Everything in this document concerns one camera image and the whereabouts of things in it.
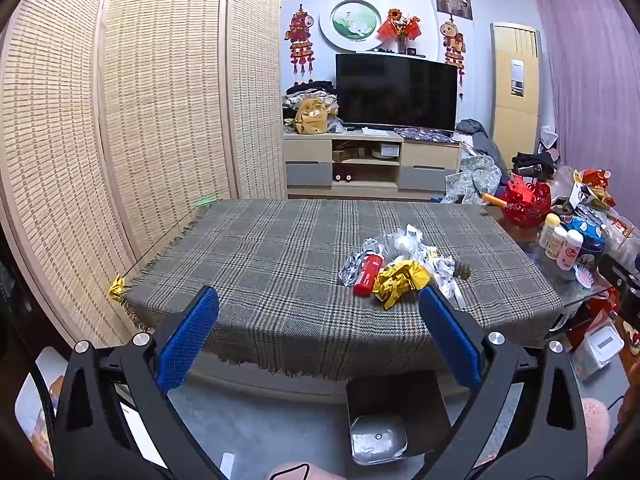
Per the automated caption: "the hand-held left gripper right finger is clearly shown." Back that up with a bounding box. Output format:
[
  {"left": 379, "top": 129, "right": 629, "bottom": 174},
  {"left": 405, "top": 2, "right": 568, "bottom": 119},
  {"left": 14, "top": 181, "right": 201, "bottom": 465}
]
[{"left": 415, "top": 285, "right": 588, "bottom": 480}]

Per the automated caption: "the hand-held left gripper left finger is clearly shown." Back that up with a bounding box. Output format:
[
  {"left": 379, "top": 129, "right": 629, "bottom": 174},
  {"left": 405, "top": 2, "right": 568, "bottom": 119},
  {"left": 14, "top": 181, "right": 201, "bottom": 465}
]
[{"left": 52, "top": 286, "right": 228, "bottom": 480}]

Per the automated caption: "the white paper wrapper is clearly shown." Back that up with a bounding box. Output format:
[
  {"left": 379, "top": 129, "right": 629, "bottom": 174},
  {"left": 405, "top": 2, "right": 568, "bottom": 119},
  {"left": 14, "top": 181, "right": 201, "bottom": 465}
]
[{"left": 429, "top": 255, "right": 467, "bottom": 308}]

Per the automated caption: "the yellow wrapper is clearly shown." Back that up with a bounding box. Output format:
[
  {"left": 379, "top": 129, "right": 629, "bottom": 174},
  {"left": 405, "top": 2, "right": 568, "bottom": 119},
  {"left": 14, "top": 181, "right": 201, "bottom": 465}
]
[{"left": 373, "top": 259, "right": 432, "bottom": 310}]

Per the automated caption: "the black trash bin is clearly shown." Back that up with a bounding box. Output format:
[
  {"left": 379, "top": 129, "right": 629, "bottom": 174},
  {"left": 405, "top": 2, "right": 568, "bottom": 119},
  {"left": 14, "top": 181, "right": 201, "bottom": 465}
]
[{"left": 346, "top": 370, "right": 453, "bottom": 465}]

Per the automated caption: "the red tube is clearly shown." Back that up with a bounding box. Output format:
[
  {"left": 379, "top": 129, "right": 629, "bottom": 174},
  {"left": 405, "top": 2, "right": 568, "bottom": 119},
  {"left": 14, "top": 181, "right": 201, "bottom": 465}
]
[{"left": 352, "top": 254, "right": 385, "bottom": 297}]

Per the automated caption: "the clear crumpled plastic bag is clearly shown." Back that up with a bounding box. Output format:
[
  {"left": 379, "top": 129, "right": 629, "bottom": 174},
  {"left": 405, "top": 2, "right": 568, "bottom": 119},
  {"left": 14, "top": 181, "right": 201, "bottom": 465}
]
[{"left": 385, "top": 225, "right": 426, "bottom": 263}]

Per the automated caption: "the grey plaid tablecloth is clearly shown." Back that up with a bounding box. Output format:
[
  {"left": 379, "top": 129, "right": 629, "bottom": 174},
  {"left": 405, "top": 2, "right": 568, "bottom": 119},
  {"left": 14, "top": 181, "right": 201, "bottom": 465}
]
[{"left": 122, "top": 199, "right": 563, "bottom": 378}]

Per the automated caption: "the silver crumpled wrapper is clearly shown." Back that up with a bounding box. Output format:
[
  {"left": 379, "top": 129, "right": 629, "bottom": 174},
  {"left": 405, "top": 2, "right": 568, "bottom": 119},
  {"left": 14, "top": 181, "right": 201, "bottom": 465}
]
[{"left": 339, "top": 237, "right": 383, "bottom": 287}]

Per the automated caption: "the small white bottle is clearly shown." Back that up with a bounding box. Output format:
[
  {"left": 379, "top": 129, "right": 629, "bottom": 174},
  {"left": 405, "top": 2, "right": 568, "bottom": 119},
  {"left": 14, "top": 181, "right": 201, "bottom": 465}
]
[{"left": 545, "top": 226, "right": 568, "bottom": 260}]

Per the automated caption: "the white and pink bottle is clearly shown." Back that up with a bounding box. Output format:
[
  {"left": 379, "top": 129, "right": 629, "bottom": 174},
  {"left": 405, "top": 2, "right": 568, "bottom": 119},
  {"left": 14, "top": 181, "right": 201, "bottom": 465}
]
[{"left": 556, "top": 230, "right": 584, "bottom": 271}]

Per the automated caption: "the white storage box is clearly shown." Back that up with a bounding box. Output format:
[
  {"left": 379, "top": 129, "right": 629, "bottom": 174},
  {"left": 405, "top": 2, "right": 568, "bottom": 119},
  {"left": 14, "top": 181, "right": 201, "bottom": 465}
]
[{"left": 572, "top": 325, "right": 626, "bottom": 381}]

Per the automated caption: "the red openwork basket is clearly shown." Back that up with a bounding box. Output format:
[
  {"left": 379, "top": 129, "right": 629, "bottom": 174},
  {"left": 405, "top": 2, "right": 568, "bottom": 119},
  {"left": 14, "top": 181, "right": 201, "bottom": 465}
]
[{"left": 501, "top": 177, "right": 552, "bottom": 229}]

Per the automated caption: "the floral grey cloth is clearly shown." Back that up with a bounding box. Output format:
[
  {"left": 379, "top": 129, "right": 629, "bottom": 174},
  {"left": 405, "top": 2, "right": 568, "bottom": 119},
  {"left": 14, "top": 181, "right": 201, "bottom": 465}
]
[{"left": 445, "top": 155, "right": 502, "bottom": 204}]

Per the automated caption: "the blue round tin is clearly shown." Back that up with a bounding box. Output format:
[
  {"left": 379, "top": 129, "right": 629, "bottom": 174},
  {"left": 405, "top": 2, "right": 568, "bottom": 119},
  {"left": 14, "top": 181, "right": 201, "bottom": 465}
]
[{"left": 570, "top": 217, "right": 607, "bottom": 267}]

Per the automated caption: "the black bag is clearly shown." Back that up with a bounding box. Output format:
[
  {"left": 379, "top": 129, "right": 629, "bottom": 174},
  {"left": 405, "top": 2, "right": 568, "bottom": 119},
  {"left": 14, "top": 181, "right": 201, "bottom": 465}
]
[{"left": 512, "top": 152, "right": 556, "bottom": 177}]

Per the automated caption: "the grey clothes pile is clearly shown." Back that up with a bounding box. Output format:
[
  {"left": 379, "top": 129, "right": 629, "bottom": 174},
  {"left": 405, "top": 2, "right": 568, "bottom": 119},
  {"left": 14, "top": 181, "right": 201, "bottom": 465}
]
[{"left": 457, "top": 119, "right": 507, "bottom": 161}]

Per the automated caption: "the dark patterned cloth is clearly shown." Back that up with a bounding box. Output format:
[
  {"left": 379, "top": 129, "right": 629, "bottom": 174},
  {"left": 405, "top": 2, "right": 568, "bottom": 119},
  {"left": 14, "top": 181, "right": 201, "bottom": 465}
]
[{"left": 395, "top": 127, "right": 453, "bottom": 142}]

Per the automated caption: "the woven folding screen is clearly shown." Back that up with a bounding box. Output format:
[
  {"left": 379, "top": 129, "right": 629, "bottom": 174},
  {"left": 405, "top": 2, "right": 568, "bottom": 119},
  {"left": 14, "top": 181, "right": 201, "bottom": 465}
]
[{"left": 0, "top": 0, "right": 287, "bottom": 351}]

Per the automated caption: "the beige and grey television cabinet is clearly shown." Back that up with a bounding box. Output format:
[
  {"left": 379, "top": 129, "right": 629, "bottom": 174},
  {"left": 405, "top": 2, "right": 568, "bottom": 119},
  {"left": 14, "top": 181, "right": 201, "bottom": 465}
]
[{"left": 283, "top": 130, "right": 462, "bottom": 200}]

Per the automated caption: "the beige standing air conditioner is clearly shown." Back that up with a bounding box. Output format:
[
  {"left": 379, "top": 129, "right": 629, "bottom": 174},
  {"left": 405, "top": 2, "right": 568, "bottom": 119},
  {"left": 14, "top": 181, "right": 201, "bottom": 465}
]
[{"left": 490, "top": 22, "right": 543, "bottom": 167}]

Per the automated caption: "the yellow plush backpack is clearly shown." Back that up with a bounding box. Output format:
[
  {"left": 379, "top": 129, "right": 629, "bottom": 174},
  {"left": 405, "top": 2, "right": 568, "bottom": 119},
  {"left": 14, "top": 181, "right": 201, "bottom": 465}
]
[{"left": 295, "top": 97, "right": 332, "bottom": 136}]

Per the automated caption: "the black flat television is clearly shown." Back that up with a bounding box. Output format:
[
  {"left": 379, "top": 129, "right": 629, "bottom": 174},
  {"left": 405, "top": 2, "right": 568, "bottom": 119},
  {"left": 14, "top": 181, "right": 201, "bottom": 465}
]
[{"left": 335, "top": 53, "right": 458, "bottom": 133}]

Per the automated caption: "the pile of dark clothes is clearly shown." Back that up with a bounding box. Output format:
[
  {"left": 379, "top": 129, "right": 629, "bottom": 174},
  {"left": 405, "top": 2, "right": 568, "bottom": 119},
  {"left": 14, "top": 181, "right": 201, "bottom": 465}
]
[{"left": 285, "top": 81, "right": 338, "bottom": 111}]

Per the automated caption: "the red cow hanging decoration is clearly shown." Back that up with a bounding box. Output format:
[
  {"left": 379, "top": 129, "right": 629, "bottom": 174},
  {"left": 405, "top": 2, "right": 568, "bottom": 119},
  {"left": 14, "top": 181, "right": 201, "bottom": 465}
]
[{"left": 439, "top": 17, "right": 467, "bottom": 81}]

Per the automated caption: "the purple curtain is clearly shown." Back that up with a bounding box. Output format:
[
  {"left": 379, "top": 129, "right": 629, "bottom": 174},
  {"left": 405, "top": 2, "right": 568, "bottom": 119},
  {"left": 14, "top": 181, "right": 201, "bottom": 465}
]
[{"left": 525, "top": 0, "right": 640, "bottom": 221}]

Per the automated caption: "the vase with flowers and flags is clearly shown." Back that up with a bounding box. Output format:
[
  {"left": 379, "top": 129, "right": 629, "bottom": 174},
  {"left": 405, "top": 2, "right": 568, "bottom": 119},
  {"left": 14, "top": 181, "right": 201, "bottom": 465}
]
[{"left": 377, "top": 8, "right": 421, "bottom": 54}]

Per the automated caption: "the red fish hanging decoration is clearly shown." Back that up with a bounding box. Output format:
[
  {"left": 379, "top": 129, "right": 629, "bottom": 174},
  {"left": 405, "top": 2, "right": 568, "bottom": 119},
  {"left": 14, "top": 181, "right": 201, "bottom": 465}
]
[{"left": 285, "top": 5, "right": 315, "bottom": 83}]

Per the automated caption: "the round white wall art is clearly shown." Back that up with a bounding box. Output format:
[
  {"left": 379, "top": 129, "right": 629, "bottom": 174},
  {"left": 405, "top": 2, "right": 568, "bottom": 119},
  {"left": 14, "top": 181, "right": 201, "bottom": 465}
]
[{"left": 320, "top": 0, "right": 383, "bottom": 53}]

